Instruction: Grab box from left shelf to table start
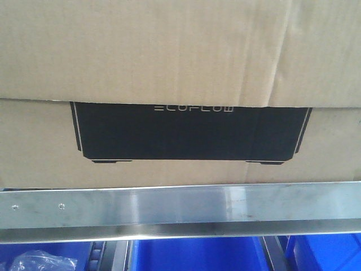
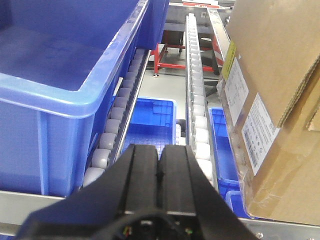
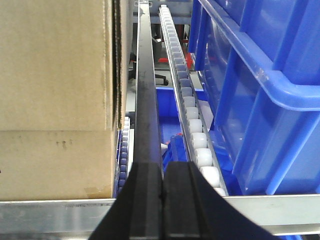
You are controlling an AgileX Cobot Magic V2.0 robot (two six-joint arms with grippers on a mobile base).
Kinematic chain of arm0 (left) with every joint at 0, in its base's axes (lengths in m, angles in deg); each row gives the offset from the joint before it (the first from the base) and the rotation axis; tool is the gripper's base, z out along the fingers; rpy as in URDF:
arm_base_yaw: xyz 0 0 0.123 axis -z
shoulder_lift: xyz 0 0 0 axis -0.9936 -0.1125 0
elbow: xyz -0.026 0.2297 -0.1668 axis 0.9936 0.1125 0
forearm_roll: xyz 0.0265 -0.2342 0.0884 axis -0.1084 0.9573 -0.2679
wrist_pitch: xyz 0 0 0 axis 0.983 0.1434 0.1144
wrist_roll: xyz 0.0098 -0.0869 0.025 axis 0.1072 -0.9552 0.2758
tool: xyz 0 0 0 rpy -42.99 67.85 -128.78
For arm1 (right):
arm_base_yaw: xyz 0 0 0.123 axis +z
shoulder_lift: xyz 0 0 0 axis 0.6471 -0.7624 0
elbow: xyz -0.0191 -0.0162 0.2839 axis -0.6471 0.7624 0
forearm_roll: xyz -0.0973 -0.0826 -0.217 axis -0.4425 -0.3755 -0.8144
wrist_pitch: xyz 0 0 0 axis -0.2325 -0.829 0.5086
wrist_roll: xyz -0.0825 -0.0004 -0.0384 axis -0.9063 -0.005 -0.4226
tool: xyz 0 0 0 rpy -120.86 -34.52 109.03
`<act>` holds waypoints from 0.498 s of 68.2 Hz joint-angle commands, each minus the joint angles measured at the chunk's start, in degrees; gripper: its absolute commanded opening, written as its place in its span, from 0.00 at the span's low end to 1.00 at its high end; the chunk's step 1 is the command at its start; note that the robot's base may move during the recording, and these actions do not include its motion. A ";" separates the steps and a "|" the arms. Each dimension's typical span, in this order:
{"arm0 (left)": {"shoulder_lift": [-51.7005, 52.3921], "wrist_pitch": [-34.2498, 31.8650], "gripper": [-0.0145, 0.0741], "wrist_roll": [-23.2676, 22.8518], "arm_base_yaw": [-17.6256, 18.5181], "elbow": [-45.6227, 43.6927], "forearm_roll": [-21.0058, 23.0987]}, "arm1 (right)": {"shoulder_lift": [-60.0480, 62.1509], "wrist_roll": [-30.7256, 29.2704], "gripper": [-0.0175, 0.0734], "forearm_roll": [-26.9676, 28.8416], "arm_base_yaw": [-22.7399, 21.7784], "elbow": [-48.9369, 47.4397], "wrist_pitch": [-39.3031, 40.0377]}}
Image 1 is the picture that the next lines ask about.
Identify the brown EcoFlow cardboard box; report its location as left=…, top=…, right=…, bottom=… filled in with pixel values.
left=1, top=1, right=360, bottom=189

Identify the black shelf support left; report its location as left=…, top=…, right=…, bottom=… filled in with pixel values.
left=85, top=241, right=133, bottom=271

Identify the black shelf support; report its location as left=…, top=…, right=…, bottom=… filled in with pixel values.
left=259, top=236, right=291, bottom=271
left=85, top=241, right=133, bottom=271

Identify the black shelf support right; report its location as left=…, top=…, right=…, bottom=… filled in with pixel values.
left=259, top=236, right=291, bottom=271

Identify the blue bin middle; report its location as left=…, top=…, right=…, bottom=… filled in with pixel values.
left=129, top=237, right=269, bottom=270

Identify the blue bin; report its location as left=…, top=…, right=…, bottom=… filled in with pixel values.
left=1, top=242, right=92, bottom=270
left=129, top=237, right=269, bottom=270
left=285, top=233, right=360, bottom=270

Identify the blue bin left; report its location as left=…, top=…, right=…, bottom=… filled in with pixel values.
left=1, top=242, right=92, bottom=270

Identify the clear plastic bag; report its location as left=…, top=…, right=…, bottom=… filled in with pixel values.
left=9, top=250, right=78, bottom=271

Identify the blue bin right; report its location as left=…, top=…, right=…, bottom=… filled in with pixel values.
left=285, top=233, right=360, bottom=270

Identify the metal shelf front rail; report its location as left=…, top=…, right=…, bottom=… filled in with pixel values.
left=1, top=181, right=360, bottom=243

